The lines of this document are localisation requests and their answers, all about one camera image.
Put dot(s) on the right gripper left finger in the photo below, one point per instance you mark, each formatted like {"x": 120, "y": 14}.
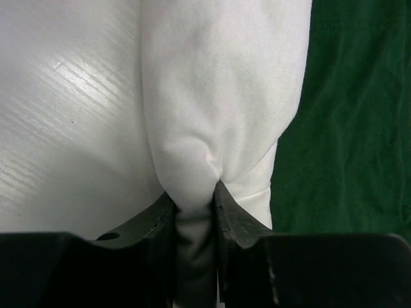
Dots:
{"x": 148, "y": 241}

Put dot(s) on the cream and green t-shirt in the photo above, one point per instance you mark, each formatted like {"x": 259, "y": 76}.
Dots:
{"x": 301, "y": 108}

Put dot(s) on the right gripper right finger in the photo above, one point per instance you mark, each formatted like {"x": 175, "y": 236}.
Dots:
{"x": 242, "y": 261}

